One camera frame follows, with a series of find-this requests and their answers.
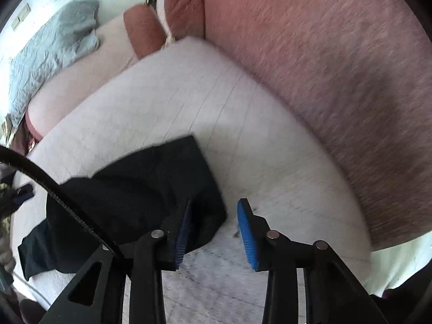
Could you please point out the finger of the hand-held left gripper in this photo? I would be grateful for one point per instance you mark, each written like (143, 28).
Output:
(23, 194)

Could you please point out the dark brown blanket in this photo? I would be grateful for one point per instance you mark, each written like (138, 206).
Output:
(25, 138)

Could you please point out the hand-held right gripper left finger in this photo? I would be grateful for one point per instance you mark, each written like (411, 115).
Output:
(183, 231)

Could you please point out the black pants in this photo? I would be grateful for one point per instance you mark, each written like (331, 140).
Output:
(135, 192)

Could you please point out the pink bolster cushion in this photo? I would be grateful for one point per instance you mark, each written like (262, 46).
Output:
(84, 74)

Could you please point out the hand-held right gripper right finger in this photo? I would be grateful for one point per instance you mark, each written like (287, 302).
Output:
(248, 238)

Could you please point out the grey quilted blanket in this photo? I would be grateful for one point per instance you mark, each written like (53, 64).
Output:
(50, 47)

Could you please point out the beige wall switch plate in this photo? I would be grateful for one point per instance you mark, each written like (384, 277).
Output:
(16, 23)
(25, 9)

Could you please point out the pale pink quilted seat cover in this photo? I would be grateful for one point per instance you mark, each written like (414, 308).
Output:
(168, 91)

